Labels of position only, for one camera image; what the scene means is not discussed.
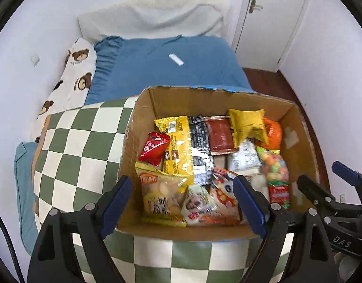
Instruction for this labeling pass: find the small bright red snack packet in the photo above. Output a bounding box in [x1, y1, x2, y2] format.
[138, 132, 171, 166]

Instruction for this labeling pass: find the yellow egg cake snack packet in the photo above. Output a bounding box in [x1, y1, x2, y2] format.
[135, 162, 194, 228]

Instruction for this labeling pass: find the silver foil snack packet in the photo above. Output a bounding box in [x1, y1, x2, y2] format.
[227, 138, 263, 172]

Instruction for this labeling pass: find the green white checkered blanket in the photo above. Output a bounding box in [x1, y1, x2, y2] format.
[32, 96, 290, 283]

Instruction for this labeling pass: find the orange cartoon snack packet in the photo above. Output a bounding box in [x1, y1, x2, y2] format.
[210, 167, 250, 225]

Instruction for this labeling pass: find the plain orange snack packet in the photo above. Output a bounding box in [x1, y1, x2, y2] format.
[262, 117, 284, 154]

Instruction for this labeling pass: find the crumpled yellow snack packet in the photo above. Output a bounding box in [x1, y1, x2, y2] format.
[228, 108, 269, 148]

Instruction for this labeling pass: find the white remote control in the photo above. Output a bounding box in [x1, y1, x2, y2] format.
[168, 53, 184, 66]

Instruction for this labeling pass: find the metal door handle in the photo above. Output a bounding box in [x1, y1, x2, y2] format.
[248, 0, 264, 14]

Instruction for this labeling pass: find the black silver snack packet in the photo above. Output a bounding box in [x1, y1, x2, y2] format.
[187, 114, 215, 185]

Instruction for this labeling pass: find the white bear print pillow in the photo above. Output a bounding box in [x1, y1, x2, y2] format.
[36, 38, 98, 122]

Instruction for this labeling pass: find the large yellow black-label packet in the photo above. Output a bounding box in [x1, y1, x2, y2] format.
[154, 116, 195, 184]

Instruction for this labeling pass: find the cardboard box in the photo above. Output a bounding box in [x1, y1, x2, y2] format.
[116, 85, 320, 241]

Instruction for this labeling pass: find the dark red snack packet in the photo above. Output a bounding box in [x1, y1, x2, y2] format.
[203, 116, 237, 156]

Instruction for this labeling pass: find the white door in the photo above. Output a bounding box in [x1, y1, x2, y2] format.
[231, 0, 315, 73]

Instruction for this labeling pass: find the small white snack packet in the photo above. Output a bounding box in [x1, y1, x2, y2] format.
[251, 173, 270, 201]

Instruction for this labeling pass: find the white packet with red label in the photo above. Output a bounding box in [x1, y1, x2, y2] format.
[180, 184, 217, 225]

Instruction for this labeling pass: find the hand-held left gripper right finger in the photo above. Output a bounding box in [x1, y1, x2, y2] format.
[232, 175, 338, 283]

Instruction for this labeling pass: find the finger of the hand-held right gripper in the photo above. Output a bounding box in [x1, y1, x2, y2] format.
[331, 161, 362, 202]
[297, 175, 348, 211]

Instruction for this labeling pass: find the light blue cloth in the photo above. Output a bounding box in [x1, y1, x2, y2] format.
[14, 141, 40, 256]

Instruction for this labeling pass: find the colourful candy bag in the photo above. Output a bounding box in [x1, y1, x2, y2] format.
[256, 147, 291, 210]

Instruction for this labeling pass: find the black cable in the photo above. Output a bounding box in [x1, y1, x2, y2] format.
[0, 203, 25, 283]

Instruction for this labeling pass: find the blue bed sheet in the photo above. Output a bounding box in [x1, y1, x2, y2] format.
[86, 35, 253, 106]

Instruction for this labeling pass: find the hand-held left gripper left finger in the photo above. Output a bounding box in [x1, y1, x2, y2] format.
[28, 176, 133, 283]

